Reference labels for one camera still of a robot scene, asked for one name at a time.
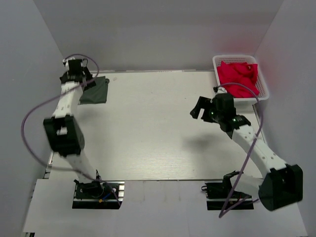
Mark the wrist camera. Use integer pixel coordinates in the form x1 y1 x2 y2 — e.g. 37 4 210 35
212 93 236 115
68 59 82 75

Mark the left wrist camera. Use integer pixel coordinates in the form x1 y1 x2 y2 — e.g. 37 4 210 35
68 59 82 75

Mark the red t shirt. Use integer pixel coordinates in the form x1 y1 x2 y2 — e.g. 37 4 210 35
217 61 260 98

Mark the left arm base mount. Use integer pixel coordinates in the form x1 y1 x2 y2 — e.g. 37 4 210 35
72 180 125 210

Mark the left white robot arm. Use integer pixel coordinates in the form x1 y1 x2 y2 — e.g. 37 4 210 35
43 66 104 197

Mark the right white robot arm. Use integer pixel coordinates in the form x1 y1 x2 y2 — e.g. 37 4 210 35
190 93 303 211

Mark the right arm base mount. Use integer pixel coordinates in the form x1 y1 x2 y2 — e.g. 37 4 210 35
201 181 254 211

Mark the dark grey t shirt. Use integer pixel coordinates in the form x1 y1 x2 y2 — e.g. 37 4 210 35
79 76 110 105

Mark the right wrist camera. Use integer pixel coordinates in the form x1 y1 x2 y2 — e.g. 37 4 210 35
212 93 236 115

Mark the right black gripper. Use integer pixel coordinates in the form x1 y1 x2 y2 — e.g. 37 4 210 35
191 96 223 123

